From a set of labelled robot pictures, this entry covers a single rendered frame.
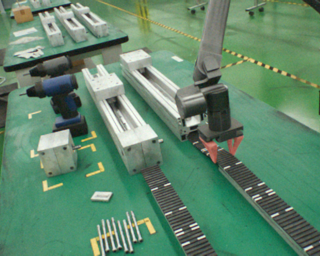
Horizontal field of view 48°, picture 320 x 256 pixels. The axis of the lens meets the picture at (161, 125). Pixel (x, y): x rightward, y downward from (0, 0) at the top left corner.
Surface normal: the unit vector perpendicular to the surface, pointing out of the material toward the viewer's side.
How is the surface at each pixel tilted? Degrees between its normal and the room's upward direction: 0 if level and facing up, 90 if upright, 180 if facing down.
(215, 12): 44
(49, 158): 90
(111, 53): 90
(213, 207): 0
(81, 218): 0
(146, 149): 90
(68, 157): 90
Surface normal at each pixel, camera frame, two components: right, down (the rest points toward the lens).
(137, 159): 0.32, 0.38
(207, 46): 0.04, -0.36
